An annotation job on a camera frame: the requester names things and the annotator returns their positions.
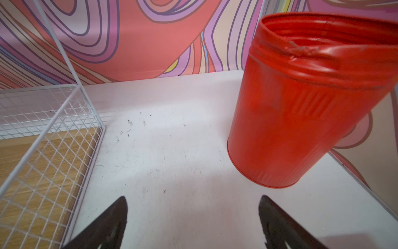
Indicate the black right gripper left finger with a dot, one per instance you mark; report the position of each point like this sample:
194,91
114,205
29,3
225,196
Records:
106,231

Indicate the white wire wooden shelf rack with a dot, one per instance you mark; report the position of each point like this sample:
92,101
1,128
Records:
50,131

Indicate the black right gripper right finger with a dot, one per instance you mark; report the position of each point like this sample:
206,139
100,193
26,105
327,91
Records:
281,230

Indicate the red ribbed metal bucket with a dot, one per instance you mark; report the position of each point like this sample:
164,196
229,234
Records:
309,79

